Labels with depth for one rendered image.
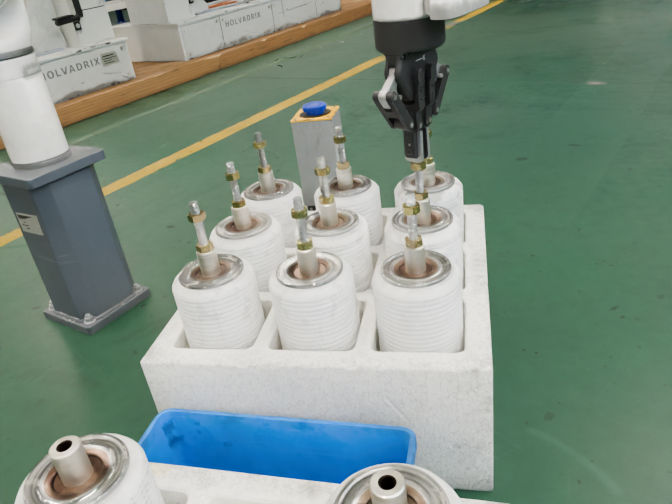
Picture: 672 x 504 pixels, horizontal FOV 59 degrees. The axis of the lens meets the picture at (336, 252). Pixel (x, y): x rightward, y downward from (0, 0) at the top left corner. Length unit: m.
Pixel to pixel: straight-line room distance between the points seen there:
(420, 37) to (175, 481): 0.48
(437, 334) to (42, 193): 0.70
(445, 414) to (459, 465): 0.08
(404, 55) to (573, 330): 0.52
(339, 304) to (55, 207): 0.59
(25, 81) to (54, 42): 2.00
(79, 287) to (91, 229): 0.11
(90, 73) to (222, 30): 0.87
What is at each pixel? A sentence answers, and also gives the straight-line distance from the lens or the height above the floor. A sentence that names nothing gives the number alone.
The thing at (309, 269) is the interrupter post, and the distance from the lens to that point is 0.65.
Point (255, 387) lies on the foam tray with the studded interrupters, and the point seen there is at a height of 0.15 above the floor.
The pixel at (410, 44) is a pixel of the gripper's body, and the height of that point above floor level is 0.47.
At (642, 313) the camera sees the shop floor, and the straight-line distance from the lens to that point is 1.04.
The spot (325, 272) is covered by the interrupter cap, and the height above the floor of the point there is 0.25.
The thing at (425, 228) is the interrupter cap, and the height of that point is 0.25.
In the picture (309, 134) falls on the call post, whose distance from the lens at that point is 1.00.
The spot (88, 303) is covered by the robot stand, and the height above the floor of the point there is 0.05.
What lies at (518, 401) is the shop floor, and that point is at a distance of 0.85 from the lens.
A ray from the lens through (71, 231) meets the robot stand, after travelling 1.11.
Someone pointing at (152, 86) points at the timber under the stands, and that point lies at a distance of 3.06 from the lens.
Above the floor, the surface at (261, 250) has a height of 0.23.
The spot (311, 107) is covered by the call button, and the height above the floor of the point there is 0.33.
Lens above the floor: 0.58
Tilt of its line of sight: 28 degrees down
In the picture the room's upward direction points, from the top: 8 degrees counter-clockwise
